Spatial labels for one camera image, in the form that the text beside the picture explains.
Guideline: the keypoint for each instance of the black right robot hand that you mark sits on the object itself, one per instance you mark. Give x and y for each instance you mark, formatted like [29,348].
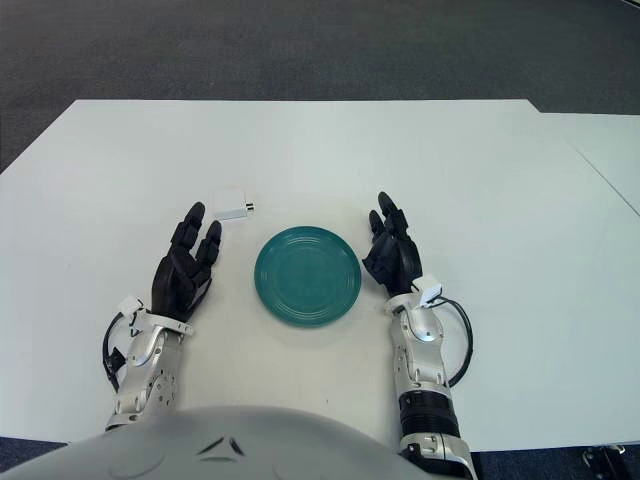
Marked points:
[397,260]

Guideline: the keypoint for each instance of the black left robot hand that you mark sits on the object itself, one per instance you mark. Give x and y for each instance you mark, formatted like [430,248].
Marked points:
[177,280]

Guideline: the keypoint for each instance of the white charger plug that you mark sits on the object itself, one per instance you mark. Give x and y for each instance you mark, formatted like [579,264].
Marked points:
[227,202]

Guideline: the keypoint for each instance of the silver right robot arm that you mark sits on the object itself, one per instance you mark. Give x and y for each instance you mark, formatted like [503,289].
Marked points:
[425,360]

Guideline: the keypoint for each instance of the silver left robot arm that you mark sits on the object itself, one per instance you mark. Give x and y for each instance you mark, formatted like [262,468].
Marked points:
[145,350]

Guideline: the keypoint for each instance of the teal round plate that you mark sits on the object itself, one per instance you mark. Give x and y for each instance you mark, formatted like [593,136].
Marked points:
[307,277]

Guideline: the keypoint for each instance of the grey robot torso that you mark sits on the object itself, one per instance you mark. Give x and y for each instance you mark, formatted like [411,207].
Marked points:
[200,450]

